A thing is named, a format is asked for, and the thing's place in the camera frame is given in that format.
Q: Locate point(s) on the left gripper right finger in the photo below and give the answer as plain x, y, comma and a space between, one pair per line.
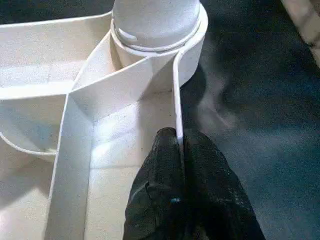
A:
215, 195

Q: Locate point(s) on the white plastic table top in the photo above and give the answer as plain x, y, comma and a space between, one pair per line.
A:
75, 100

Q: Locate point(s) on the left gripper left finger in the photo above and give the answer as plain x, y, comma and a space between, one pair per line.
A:
157, 195

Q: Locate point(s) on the white plastic table leg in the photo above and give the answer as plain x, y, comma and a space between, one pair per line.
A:
155, 22

